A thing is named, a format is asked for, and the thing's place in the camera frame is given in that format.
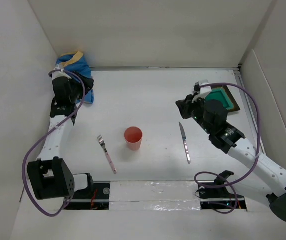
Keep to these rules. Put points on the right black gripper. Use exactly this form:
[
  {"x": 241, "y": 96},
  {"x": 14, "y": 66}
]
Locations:
[{"x": 184, "y": 105}]

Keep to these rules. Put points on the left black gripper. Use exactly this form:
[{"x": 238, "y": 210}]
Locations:
[{"x": 79, "y": 85}]

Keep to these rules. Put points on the blue Pikachu cloth placemat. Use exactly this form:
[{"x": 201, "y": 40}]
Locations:
[{"x": 74, "y": 62}]

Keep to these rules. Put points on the green square plate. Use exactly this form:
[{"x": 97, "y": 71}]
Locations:
[{"x": 222, "y": 94}]

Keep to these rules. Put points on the pink-handled knife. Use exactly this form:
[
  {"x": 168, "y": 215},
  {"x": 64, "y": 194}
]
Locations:
[{"x": 184, "y": 143}]

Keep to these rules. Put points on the pink-handled fork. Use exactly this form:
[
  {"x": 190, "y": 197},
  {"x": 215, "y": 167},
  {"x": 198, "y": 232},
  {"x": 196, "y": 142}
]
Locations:
[{"x": 102, "y": 144}]

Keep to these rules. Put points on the pink plastic cup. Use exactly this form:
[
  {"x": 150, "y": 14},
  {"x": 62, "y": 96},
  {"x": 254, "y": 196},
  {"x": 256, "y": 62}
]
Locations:
[{"x": 133, "y": 137}]

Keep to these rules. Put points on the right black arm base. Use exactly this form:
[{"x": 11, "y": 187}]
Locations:
[{"x": 219, "y": 199}]

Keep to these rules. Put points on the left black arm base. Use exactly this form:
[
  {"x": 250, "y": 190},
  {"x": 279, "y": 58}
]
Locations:
[{"x": 91, "y": 199}]

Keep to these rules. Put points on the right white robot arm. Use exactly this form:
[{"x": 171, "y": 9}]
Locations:
[{"x": 211, "y": 116}]

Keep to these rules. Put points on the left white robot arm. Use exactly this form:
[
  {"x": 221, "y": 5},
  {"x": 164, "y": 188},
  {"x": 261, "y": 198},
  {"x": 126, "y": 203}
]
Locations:
[{"x": 49, "y": 175}]

